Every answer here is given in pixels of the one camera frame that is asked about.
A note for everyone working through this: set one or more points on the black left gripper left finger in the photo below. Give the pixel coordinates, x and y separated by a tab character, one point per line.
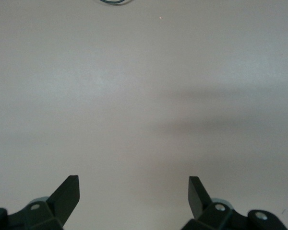
62	198

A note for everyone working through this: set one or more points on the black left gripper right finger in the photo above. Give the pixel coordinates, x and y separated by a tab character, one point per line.
199	201

